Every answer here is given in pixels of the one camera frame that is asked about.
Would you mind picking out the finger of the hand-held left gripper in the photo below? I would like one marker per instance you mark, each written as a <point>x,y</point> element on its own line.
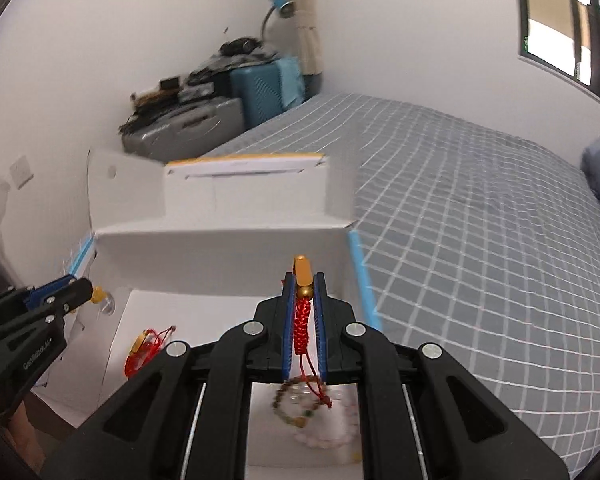
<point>75,294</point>
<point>50,289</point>

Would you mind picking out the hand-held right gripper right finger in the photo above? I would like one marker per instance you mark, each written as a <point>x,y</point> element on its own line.
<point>321,330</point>

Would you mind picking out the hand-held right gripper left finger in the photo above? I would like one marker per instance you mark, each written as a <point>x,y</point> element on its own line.
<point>289,330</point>

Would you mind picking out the white cardboard box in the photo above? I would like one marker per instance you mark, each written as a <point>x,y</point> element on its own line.
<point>220,265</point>

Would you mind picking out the person's left hand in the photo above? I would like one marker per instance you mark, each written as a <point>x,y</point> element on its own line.
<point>27,435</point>

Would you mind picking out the grey checked bed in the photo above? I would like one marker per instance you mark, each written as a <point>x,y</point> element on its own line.
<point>455,220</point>

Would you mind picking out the grey suitcase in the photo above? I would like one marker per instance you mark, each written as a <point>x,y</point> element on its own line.
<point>190,127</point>

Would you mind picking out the stack of black devices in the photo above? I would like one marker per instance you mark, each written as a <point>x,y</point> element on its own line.
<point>175,91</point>

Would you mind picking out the teal suitcase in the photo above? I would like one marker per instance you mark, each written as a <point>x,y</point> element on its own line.
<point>257,92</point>

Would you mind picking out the grey crumpled cloth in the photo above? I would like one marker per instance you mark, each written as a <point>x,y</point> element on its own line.
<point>240,62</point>

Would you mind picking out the black headphones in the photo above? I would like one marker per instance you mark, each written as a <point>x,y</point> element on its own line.
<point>239,46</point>

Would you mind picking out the beige curtain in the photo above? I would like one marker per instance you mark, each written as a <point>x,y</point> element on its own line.
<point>307,25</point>

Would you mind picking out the blue desk lamp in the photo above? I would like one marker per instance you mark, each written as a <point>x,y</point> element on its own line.
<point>282,6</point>

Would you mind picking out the window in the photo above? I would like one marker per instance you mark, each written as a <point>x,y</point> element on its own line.
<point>565,35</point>

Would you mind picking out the white wall socket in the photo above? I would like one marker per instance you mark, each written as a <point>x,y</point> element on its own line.
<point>21,172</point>

